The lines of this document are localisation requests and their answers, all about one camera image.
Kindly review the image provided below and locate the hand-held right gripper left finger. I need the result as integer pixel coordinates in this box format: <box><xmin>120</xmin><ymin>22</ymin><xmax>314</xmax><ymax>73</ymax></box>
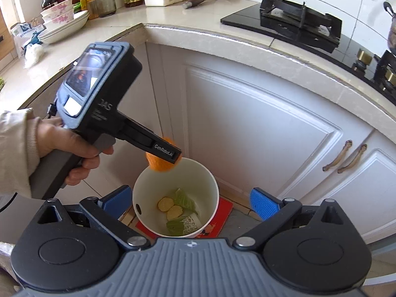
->
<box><xmin>36</xmin><ymin>185</ymin><xmax>149</xmax><ymax>249</ymax></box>

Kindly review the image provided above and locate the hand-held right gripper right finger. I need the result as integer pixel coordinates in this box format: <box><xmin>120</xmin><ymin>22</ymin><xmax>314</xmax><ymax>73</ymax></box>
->
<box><xmin>232</xmin><ymin>187</ymin><xmax>347</xmax><ymax>249</ymax></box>

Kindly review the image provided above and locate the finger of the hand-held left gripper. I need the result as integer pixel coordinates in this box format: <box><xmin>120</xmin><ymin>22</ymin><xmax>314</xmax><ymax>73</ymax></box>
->
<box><xmin>119</xmin><ymin>121</ymin><xmax>183</xmax><ymax>165</ymax></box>

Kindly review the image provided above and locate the orange fruit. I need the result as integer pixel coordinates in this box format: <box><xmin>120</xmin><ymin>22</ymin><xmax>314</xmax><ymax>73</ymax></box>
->
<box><xmin>145</xmin><ymin>135</ymin><xmax>183</xmax><ymax>174</ymax></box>

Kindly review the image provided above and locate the round orange peel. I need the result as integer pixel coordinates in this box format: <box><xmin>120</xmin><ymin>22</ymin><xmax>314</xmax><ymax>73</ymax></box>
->
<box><xmin>157</xmin><ymin>196</ymin><xmax>175</xmax><ymax>213</ymax></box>

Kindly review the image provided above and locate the long orange peel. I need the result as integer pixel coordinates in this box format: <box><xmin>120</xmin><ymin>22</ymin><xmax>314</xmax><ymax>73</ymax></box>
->
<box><xmin>166</xmin><ymin>205</ymin><xmax>184</xmax><ymax>221</ymax></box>

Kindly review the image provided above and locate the white plastic bucket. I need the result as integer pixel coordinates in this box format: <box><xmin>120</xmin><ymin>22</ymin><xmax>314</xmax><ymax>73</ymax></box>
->
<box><xmin>132</xmin><ymin>157</ymin><xmax>220</xmax><ymax>238</ymax></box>

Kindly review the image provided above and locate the large green cabbage leaf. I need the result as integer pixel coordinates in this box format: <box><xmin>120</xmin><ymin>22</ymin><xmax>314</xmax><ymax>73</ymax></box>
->
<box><xmin>174</xmin><ymin>188</ymin><xmax>199</xmax><ymax>216</ymax></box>

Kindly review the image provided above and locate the small green cabbage leaf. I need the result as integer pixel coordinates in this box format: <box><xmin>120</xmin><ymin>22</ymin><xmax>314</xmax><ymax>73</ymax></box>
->
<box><xmin>166</xmin><ymin>218</ymin><xmax>187</xmax><ymax>236</ymax></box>

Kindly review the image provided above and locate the white printed paper cup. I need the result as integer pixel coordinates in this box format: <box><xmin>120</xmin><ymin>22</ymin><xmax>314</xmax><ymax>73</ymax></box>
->
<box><xmin>179</xmin><ymin>215</ymin><xmax>202</xmax><ymax>236</ymax></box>

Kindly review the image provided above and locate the person's left forearm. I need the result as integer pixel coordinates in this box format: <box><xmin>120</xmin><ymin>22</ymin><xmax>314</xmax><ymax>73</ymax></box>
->
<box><xmin>0</xmin><ymin>108</ymin><xmax>45</xmax><ymax>197</ymax></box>

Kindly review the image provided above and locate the person's left hand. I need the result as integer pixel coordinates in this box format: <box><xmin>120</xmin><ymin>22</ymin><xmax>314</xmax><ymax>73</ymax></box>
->
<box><xmin>36</xmin><ymin>116</ymin><xmax>115</xmax><ymax>187</ymax></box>

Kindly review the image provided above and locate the wide white cabinet door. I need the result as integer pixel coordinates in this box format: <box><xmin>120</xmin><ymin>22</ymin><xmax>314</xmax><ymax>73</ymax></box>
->
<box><xmin>181</xmin><ymin>54</ymin><xmax>375</xmax><ymax>212</ymax></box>

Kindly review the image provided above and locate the crumpled clear plastic wrap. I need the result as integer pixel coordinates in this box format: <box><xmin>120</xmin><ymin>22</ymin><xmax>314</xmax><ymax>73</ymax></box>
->
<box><xmin>24</xmin><ymin>42</ymin><xmax>44</xmax><ymax>69</ymax></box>

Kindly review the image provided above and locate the white floral bowl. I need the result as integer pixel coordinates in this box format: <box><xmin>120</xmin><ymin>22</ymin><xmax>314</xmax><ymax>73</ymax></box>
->
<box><xmin>40</xmin><ymin>1</ymin><xmax>74</xmax><ymax>16</ymax></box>
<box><xmin>43</xmin><ymin>10</ymin><xmax>75</xmax><ymax>26</ymax></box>

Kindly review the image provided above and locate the blue and white bag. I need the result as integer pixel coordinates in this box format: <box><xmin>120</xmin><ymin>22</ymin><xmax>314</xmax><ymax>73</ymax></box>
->
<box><xmin>11</xmin><ymin>22</ymin><xmax>48</xmax><ymax>58</ymax></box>

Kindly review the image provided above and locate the narrow white cabinet door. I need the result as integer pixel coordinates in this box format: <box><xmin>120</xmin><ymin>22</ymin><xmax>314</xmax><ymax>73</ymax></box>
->
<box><xmin>296</xmin><ymin>134</ymin><xmax>396</xmax><ymax>246</ymax></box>

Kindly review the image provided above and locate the wooden cutting board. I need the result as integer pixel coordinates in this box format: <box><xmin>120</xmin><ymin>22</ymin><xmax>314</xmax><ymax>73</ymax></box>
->
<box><xmin>0</xmin><ymin>6</ymin><xmax>9</xmax><ymax>62</ymax></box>

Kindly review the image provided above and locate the black gas stove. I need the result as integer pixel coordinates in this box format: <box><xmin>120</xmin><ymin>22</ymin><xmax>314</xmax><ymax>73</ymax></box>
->
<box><xmin>220</xmin><ymin>0</ymin><xmax>396</xmax><ymax>100</ymax></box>

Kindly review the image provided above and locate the bronze cabinet handle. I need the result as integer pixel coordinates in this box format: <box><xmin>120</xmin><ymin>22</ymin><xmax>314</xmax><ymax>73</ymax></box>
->
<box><xmin>337</xmin><ymin>144</ymin><xmax>368</xmax><ymax>174</ymax></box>
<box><xmin>322</xmin><ymin>140</ymin><xmax>353</xmax><ymax>172</ymax></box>

